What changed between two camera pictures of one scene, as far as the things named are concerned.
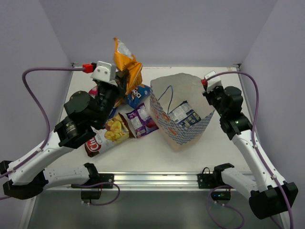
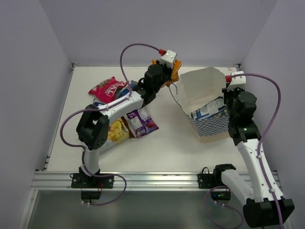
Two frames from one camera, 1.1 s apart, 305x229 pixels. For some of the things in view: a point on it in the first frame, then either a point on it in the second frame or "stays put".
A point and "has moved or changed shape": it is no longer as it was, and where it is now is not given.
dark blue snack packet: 184,115 to 215,106
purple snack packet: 141,122 stays put
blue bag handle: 171,97 to 177,92
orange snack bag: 124,58 to 176,66
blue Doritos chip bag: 138,95 has moved or changed shape
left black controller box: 90,194 stays put
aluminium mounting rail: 147,180 stays put
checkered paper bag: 178,107 has moved or changed shape
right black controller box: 221,195 stays put
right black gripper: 208,95 to 227,93
